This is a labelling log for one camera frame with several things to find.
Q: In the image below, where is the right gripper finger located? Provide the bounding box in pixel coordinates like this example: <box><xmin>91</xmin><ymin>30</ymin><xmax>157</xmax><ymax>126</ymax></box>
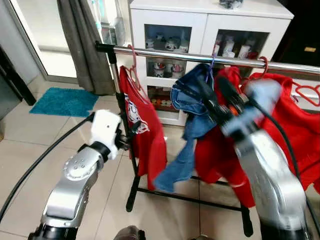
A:
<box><xmin>194</xmin><ymin>75</ymin><xmax>223</xmax><ymax>121</ymax></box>
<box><xmin>216</xmin><ymin>74</ymin><xmax>243</xmax><ymax>111</ymax></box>

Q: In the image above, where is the red plastic hanger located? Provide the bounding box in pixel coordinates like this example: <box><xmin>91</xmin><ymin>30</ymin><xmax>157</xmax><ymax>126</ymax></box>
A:
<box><xmin>239</xmin><ymin>56</ymin><xmax>271</xmax><ymax>95</ymax></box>
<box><xmin>127</xmin><ymin>44</ymin><xmax>144</xmax><ymax>88</ymax></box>
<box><xmin>290</xmin><ymin>82</ymin><xmax>320</xmax><ymax>108</ymax></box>

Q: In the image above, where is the red printed t-shirt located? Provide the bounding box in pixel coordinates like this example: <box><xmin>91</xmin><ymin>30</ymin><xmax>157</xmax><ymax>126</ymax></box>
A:
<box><xmin>118</xmin><ymin>65</ymin><xmax>168</xmax><ymax>191</ymax></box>

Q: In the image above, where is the blue denim garment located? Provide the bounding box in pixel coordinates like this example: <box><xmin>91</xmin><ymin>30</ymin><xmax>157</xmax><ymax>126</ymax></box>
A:
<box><xmin>152</xmin><ymin>63</ymin><xmax>216</xmax><ymax>194</ymax></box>

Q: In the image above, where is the teal floor mat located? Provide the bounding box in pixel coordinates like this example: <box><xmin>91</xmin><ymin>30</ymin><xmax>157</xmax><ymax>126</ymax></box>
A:
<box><xmin>29</xmin><ymin>87</ymin><xmax>100</xmax><ymax>118</ymax></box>

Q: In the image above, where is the plain red jacket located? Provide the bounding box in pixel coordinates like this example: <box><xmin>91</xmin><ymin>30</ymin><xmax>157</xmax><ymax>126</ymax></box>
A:
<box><xmin>248</xmin><ymin>71</ymin><xmax>320</xmax><ymax>193</ymax></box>

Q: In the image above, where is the white glass-door cabinet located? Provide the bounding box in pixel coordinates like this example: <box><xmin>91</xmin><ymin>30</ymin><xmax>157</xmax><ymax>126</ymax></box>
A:
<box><xmin>129</xmin><ymin>0</ymin><xmax>295</xmax><ymax>127</ymax></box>

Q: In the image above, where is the grey curtain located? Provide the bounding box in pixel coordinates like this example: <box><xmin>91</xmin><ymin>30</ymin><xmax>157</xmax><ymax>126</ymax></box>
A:
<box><xmin>56</xmin><ymin>0</ymin><xmax>103</xmax><ymax>96</ymax></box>

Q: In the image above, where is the dark wooden cabinet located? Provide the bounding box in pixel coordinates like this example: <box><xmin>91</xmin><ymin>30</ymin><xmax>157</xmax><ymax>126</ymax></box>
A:
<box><xmin>272</xmin><ymin>0</ymin><xmax>320</xmax><ymax>66</ymax></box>

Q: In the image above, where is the white framed glass door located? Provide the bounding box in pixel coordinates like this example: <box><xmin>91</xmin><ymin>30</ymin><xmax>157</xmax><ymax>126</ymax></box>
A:
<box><xmin>9</xmin><ymin>0</ymin><xmax>132</xmax><ymax>83</ymax></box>

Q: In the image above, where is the black metal desk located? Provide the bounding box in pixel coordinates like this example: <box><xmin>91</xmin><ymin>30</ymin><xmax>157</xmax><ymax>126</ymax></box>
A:
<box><xmin>0</xmin><ymin>45</ymin><xmax>37</xmax><ymax>121</ymax></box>

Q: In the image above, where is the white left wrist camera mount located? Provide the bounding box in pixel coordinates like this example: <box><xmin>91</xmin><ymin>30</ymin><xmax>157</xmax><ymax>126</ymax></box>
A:
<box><xmin>90</xmin><ymin>109</ymin><xmax>124</xmax><ymax>152</ymax></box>

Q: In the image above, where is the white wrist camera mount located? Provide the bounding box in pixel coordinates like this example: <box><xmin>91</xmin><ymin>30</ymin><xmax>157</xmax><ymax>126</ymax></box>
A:
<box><xmin>221</xmin><ymin>79</ymin><xmax>284</xmax><ymax>142</ymax></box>
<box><xmin>90</xmin><ymin>109</ymin><xmax>124</xmax><ymax>152</ymax></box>

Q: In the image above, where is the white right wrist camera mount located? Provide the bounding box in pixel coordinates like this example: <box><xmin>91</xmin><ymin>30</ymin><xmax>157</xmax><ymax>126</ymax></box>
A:
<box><xmin>221</xmin><ymin>79</ymin><xmax>284</xmax><ymax>142</ymax></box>

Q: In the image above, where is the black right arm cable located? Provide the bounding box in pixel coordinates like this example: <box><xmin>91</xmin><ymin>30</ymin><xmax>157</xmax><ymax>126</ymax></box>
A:
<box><xmin>249</xmin><ymin>97</ymin><xmax>320</xmax><ymax>236</ymax></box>

